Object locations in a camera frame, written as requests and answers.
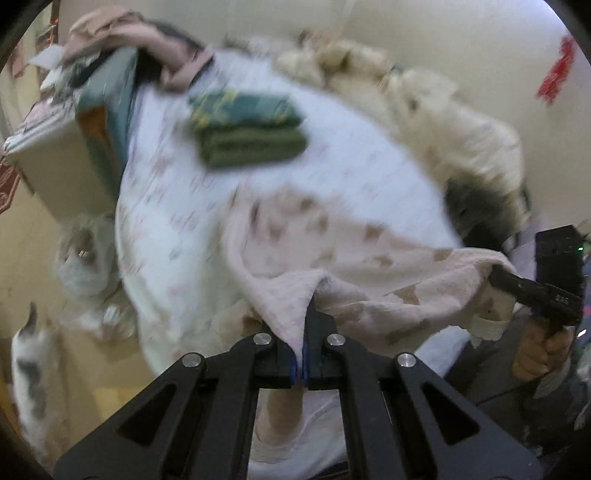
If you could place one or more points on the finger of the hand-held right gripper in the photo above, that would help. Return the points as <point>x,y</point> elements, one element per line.
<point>512,284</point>

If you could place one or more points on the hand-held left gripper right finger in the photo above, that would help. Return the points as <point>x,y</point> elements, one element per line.
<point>308,364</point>

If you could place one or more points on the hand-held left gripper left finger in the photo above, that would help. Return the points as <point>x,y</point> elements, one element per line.
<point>290,365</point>

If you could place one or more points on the pink patterned pants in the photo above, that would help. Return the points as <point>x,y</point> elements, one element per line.
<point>351,258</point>

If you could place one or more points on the person's right hand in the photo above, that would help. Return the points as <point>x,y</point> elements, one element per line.
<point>538,350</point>

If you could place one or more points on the dark cloth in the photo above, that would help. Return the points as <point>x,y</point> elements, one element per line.
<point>475,212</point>

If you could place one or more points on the cream fluffy blanket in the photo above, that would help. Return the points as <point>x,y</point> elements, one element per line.
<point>443,120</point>

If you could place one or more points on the white printed bed sheet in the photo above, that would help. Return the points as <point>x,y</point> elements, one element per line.
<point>184,221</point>

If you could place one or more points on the folded olive green cloth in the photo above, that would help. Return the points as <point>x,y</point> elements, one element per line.
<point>251,145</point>

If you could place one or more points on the white plastic bag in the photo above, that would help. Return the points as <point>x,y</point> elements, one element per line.
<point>85,261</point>

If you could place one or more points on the white and grey cat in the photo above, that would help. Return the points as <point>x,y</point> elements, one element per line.
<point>34,369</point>

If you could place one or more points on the folded green plaid cloth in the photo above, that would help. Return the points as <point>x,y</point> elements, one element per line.
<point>240,108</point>

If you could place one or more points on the cardboard box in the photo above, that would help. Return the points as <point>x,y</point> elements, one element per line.
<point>60,166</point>

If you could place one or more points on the teal box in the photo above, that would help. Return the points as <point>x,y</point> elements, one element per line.
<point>113,87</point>

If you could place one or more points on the pink cloth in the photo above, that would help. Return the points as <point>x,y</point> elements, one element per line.
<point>138,41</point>

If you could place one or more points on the red wall decoration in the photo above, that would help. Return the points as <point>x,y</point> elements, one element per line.
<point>559,71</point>

